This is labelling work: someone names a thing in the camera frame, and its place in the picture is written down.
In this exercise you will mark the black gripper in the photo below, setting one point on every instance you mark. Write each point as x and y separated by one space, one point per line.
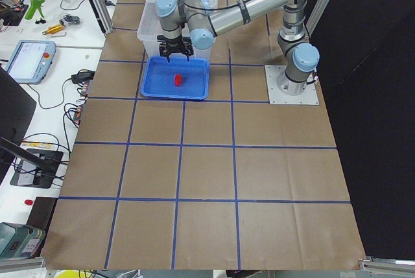
175 48

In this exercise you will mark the red block with peg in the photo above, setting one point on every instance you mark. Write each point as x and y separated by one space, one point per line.
177 80

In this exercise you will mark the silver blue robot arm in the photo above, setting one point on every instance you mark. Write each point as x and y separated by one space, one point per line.
192 24

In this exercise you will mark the blue plastic tray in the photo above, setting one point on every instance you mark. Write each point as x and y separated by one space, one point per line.
158 79

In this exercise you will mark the clear plastic storage box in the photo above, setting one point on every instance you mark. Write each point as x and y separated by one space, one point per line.
149 28

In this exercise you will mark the black power adapter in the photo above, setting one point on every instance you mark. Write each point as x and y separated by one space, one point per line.
82 76

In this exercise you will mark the yellow metal tool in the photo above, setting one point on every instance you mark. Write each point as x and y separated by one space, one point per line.
55 31

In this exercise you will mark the brown paper table cover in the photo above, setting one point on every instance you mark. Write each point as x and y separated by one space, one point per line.
231 182

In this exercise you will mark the teach pendant tablet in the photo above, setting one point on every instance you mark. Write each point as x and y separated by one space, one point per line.
30 61

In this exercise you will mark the black monitor stand base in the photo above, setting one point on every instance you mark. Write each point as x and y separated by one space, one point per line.
27 174

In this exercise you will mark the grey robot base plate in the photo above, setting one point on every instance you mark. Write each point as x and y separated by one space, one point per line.
282 91

